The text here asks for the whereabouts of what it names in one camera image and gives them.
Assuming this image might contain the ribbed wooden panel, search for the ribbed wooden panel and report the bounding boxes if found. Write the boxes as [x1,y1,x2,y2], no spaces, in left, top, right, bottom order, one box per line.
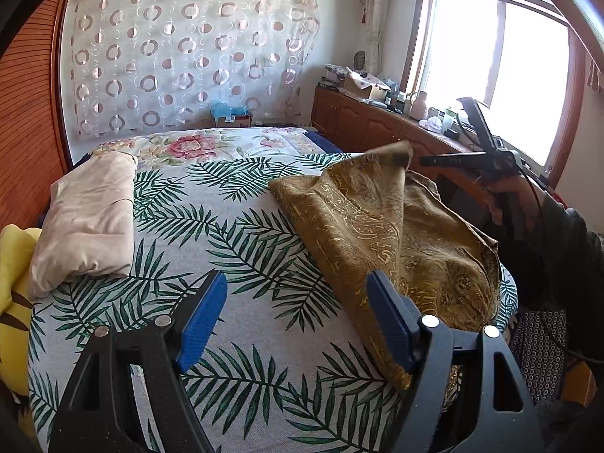
[0,0,76,232]

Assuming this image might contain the beige folded cloth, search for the beige folded cloth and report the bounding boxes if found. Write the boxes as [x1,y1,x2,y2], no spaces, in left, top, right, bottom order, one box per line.
[27,152,140,301]

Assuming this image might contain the golden brown patterned cloth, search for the golden brown patterned cloth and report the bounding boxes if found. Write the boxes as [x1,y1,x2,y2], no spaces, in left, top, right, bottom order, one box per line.
[268,140,502,390]

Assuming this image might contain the sheer curtain with circle print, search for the sheer curtain with circle print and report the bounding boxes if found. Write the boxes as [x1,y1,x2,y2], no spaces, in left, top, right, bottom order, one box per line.
[70,0,322,139]

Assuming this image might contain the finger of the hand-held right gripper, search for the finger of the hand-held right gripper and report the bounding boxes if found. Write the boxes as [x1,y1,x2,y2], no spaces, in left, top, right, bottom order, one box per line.
[456,96,502,153]
[419,152,490,168]

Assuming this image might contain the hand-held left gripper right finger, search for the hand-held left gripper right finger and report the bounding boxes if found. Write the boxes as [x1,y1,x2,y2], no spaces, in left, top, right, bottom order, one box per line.
[366,270,543,453]

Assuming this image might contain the floral quilt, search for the floral quilt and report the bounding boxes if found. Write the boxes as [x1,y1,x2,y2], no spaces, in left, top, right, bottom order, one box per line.
[85,126,331,167]

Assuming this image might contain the person's right hand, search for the person's right hand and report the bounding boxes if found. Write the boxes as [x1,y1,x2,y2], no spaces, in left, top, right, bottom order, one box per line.
[485,176,544,239]

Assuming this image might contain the pale pink jar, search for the pale pink jar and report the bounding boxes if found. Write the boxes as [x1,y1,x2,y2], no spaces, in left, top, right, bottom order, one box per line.
[410,91,431,120]

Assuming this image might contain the person's right forearm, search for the person's right forearm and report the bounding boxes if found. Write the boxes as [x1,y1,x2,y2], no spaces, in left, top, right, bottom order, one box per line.
[516,193,604,307]

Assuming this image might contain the leaf print bedsheet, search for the leaf print bedsheet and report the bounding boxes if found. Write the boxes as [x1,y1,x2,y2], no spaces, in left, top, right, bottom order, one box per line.
[27,151,521,453]

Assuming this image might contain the yellow plush toy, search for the yellow plush toy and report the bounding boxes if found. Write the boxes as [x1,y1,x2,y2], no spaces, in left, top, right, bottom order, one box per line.
[0,225,44,398]

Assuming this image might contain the wooden low cabinet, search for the wooden low cabinet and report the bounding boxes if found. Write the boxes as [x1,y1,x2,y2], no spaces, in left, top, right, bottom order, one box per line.
[311,86,477,162]

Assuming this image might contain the dark blue bedspread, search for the dark blue bedspread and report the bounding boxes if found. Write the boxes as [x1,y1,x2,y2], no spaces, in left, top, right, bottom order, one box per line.
[306,131,346,154]

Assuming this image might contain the wooden framed window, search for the wooden framed window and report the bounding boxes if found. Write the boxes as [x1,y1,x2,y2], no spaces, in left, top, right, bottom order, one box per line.
[401,0,588,185]

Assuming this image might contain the person's patterned trousers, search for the person's patterned trousers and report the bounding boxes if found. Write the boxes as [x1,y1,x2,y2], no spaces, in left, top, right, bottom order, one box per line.
[511,310,568,403]

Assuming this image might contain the open cardboard box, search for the open cardboard box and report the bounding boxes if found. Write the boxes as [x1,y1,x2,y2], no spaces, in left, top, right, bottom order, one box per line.
[343,67,392,102]

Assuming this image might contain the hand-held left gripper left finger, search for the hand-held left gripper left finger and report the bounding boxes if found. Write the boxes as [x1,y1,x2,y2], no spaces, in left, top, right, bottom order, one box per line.
[47,269,228,453]

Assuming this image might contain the beige window curtain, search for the beige window curtain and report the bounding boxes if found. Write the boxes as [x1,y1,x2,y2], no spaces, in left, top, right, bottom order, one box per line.
[362,0,393,72]

